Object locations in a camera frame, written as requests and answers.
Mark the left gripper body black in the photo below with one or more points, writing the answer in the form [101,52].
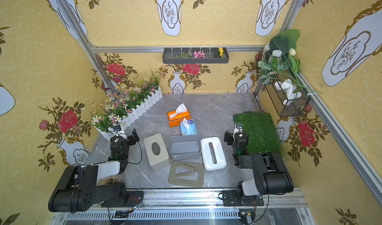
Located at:
[129,138]

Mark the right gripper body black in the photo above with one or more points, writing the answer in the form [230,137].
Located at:
[232,138]

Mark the white tissue box lid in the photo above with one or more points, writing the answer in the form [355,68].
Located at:
[213,154]

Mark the blue tissue paper pack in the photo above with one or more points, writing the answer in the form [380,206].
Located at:
[188,127]

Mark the grey tissue box base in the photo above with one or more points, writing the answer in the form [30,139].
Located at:
[183,147]

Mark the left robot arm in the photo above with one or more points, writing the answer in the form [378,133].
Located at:
[77,189]

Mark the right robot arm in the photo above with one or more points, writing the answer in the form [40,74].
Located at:
[270,175]

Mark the beige tissue box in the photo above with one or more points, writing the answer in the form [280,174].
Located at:
[157,152]

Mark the orange tissue pack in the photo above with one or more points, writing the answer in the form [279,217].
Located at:
[175,117]

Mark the green artificial grass mat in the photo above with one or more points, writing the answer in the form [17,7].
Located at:
[261,130]

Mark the white fence flower planter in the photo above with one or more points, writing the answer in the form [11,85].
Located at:
[123,109]

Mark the white cloth in basket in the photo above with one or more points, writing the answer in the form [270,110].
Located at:
[289,90]

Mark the green artificial leaf plant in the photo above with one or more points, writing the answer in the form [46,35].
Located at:
[280,60]

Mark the yellow artificial flower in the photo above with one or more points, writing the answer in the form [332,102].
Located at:
[221,52]

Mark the pink artificial flower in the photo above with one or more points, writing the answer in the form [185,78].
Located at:
[199,54]

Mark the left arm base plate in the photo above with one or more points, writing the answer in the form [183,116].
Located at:
[131,198]

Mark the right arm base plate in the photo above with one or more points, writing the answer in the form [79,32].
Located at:
[232,198]

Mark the black wire wall basket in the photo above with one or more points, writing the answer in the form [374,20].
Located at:
[277,97]

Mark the olive green frame tray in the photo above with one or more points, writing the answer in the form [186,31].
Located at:
[186,174]

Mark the grey wall shelf tray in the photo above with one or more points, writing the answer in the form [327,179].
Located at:
[185,55]

